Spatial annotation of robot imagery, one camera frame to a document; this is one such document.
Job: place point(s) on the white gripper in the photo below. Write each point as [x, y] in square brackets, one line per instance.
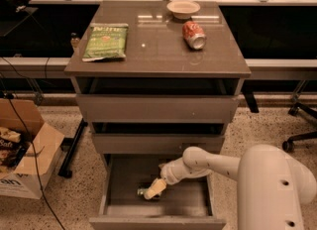
[170, 174]

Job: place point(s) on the green soda can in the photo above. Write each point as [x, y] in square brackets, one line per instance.
[142, 191]

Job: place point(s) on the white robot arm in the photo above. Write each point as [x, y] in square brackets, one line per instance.
[271, 185]

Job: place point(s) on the grey bottom drawer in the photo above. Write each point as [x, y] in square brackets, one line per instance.
[184, 206]

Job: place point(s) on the grey drawer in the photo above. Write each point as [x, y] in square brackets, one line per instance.
[184, 206]
[157, 100]
[156, 138]

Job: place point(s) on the grey middle drawer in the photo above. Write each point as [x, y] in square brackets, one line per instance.
[156, 138]

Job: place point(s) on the grey top drawer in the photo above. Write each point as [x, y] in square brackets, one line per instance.
[157, 100]

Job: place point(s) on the grey drawer cabinet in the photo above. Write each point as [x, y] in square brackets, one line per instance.
[155, 48]

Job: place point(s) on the red soda can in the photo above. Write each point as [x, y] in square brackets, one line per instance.
[194, 35]

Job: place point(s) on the black table leg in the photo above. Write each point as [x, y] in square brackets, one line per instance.
[69, 145]

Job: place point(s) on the cardboard box with snacks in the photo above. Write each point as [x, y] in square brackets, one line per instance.
[35, 168]

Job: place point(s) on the green chip bag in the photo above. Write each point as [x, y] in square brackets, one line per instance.
[106, 41]

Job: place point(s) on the white paper bowl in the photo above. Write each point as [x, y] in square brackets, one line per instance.
[183, 9]

